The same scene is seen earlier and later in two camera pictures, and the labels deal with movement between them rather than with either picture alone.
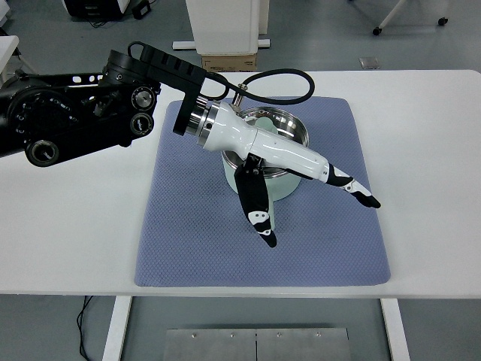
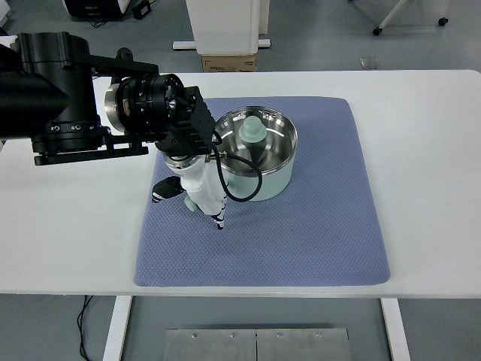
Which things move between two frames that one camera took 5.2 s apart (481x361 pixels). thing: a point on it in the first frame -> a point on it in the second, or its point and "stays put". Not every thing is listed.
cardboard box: (230, 63) stays put
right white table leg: (395, 329) stays put
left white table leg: (113, 347) stays put
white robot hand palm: (223, 128) -> (201, 180)
